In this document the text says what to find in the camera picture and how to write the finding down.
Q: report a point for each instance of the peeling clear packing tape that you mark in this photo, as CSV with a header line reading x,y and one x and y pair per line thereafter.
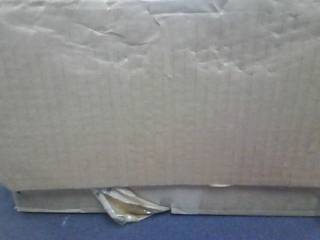
x,y
124,206

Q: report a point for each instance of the large torn cardboard box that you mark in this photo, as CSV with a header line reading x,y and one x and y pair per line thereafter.
x,y
203,106

